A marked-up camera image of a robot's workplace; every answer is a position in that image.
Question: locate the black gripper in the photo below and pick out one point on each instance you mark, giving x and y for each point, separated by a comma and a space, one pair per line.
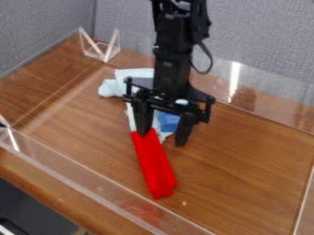
169, 93

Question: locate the red plastic bar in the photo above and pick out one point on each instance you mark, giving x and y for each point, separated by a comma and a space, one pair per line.
154, 162

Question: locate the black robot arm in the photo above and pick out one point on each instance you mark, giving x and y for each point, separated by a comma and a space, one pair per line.
182, 25

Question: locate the light blue cloth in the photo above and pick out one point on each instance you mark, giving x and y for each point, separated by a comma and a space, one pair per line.
115, 87

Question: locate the blue plastic block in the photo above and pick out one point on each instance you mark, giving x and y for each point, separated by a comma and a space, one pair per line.
169, 122

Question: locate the clear acrylic corner bracket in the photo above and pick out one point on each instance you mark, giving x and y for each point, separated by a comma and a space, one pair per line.
99, 50

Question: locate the clear acrylic enclosure wall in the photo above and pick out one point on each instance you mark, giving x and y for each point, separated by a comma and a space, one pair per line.
242, 170

